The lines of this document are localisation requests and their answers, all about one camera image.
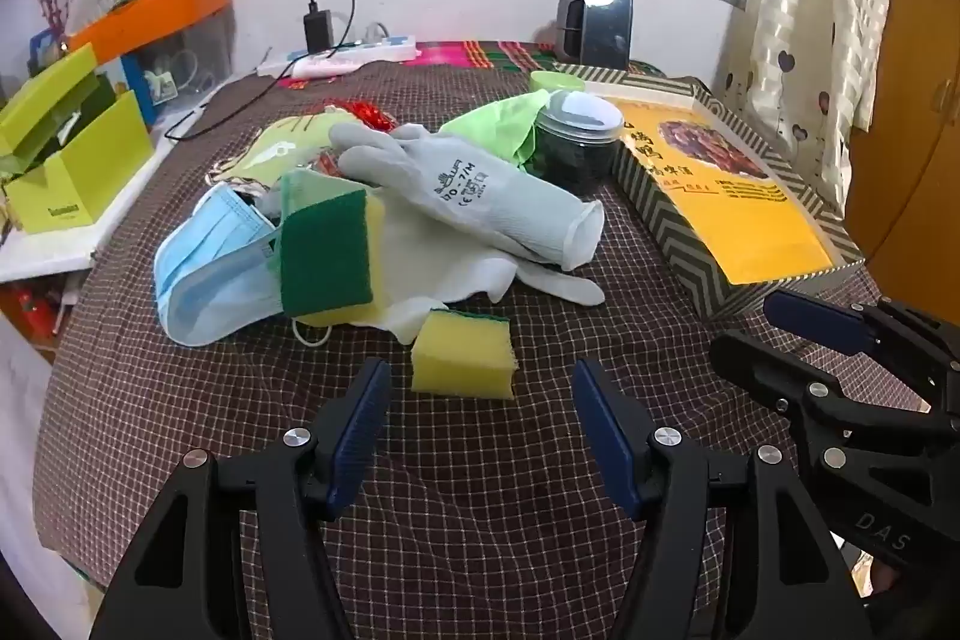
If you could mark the black phone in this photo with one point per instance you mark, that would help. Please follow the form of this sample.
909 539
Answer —
611 33

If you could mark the red tassel ornament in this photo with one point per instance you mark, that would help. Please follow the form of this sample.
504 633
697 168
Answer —
367 114

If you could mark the grey fan heater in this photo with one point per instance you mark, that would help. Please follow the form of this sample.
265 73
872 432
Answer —
570 29

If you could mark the green rabbit print towel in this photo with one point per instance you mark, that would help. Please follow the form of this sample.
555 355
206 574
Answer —
277 149

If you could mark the light green lidded cup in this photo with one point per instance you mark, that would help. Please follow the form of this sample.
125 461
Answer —
555 81

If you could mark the thin green-faced yellow sponge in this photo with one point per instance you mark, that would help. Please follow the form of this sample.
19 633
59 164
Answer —
326 250

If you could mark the thick yellow sponge block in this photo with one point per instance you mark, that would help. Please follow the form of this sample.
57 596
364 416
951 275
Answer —
457 362

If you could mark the white side table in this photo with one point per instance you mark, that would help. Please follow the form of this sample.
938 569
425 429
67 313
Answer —
45 254

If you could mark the yellow box with striped rim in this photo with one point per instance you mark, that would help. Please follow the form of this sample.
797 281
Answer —
750 212

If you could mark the colourful plaid cloth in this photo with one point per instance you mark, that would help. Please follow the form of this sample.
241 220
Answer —
465 57

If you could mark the blue face mask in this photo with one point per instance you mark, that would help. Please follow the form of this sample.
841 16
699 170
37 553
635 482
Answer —
202 265

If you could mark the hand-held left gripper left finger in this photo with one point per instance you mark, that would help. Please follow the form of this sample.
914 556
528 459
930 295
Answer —
364 422

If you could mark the clear jar with dark contents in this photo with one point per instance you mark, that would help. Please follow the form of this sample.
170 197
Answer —
574 160

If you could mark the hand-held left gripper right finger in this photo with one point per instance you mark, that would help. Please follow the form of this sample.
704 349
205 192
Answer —
604 430

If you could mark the blue carton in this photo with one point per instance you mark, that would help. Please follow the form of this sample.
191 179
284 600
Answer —
139 85

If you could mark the light green cloth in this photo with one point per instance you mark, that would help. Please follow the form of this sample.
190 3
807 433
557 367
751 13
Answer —
495 123

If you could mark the white cotton glove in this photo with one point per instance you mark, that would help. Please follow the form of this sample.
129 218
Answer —
450 269

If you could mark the pink packet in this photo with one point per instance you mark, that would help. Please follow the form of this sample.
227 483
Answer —
322 67

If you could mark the wooden wardrobe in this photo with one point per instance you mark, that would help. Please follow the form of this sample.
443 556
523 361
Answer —
915 123

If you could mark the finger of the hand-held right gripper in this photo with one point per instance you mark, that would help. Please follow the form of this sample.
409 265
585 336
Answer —
757 362
814 316

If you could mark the lime green open box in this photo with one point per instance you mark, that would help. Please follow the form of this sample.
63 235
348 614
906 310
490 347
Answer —
90 175

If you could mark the cream curtain with heart print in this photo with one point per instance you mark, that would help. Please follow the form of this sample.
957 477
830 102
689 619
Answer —
802 10

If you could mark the clear bin with orange lid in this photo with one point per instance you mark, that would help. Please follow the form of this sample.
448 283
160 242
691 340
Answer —
150 14

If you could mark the grey work glove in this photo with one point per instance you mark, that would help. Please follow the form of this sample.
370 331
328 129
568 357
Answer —
465 190

